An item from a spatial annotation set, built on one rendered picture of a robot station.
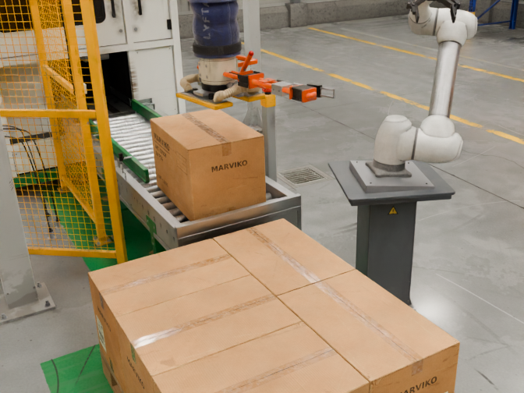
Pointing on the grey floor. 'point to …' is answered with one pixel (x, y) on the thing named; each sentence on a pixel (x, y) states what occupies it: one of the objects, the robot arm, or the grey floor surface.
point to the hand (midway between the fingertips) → (435, 18)
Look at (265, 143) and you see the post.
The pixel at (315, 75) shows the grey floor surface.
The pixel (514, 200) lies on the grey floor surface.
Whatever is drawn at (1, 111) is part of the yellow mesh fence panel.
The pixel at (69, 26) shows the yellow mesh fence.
